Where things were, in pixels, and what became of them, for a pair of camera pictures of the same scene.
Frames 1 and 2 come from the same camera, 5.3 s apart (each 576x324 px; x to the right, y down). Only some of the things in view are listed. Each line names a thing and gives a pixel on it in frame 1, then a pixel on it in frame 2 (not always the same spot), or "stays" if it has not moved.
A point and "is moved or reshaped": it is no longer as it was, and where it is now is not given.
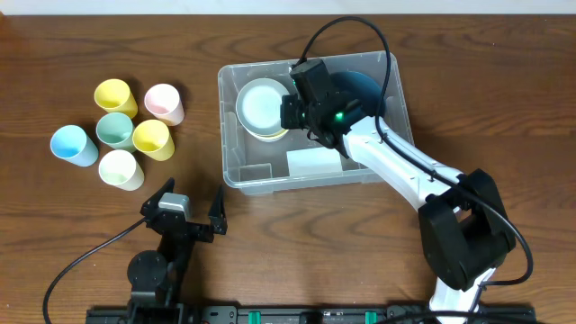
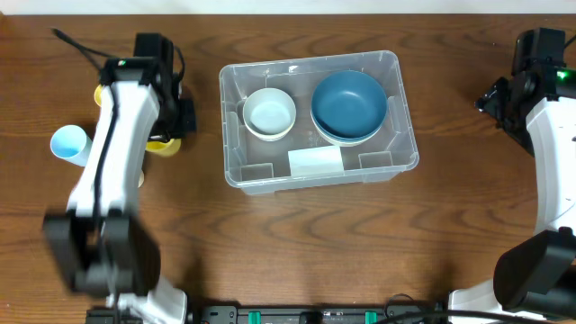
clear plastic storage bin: x=260 y=155 stays
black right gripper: x=289 y=111 to x=495 y=100
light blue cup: x=70 y=142 stays
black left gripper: x=188 y=228 to x=187 y=117
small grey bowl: x=259 y=106 is moved or reshaped
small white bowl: x=265 y=139 stays
